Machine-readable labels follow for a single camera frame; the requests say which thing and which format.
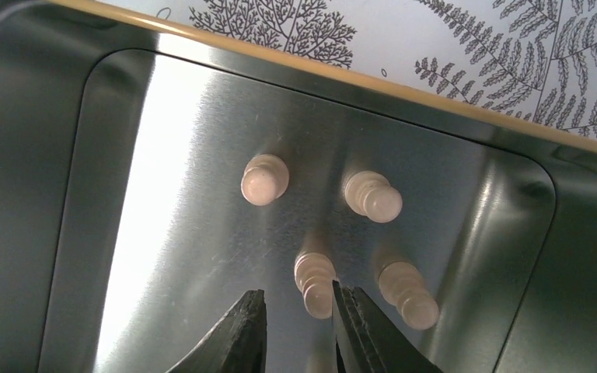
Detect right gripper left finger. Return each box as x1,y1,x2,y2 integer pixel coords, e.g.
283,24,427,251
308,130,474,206
169,289,267,372

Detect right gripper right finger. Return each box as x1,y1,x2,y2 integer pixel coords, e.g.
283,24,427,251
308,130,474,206
332,281,441,373

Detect gold tin with pieces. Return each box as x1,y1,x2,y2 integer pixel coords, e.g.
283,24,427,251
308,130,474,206
0,1,597,372

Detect light wooden pawn piece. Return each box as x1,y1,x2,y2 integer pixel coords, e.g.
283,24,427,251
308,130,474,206
377,261,439,330
294,252,337,319
240,154,289,206
343,171,403,223

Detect floral table mat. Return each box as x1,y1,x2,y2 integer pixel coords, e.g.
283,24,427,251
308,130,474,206
119,0,597,140

